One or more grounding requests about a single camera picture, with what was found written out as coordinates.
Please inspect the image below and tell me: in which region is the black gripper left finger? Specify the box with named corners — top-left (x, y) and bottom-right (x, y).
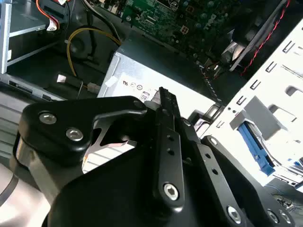
top-left (17, 87), bottom-right (187, 209)

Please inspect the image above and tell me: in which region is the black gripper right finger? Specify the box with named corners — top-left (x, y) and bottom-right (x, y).
top-left (169, 92), bottom-right (298, 227)

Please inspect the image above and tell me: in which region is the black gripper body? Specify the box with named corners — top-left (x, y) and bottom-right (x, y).
top-left (48, 113), bottom-right (228, 227)

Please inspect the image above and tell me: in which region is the hard disk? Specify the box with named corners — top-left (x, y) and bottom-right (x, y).
top-left (238, 121), bottom-right (292, 177)

